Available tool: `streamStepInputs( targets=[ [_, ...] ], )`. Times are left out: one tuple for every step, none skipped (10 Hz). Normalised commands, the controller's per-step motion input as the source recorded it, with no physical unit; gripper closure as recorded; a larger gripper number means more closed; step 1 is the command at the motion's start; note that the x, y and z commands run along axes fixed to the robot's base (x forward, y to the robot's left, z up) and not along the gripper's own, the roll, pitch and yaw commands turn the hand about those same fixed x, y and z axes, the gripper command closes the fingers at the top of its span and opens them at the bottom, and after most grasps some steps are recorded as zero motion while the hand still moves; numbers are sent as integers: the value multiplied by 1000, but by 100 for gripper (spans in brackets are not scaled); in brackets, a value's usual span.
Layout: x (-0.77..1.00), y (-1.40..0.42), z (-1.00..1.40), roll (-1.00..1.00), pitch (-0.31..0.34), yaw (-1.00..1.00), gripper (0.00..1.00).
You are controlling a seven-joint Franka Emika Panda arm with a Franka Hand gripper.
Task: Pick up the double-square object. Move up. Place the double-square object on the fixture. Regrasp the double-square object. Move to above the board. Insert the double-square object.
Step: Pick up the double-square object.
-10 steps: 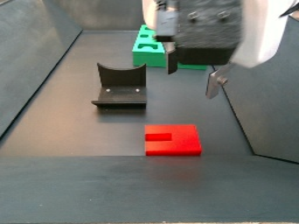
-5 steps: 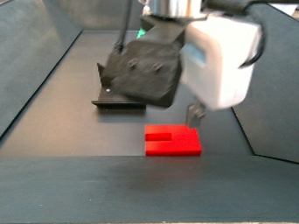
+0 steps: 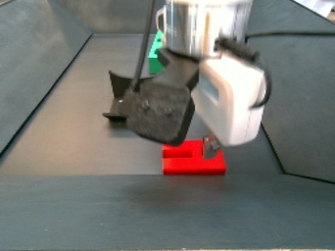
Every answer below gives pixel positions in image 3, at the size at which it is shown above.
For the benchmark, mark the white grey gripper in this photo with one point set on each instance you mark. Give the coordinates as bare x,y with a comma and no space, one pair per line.
232,86

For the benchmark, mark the green shape sorting board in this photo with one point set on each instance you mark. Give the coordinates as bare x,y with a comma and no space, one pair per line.
156,65

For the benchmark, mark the red double-square block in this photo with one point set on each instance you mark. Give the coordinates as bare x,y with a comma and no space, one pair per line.
185,160

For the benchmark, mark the black curved holder stand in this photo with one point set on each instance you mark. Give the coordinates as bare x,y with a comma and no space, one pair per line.
121,83

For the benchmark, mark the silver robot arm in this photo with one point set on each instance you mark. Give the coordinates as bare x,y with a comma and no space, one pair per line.
206,29

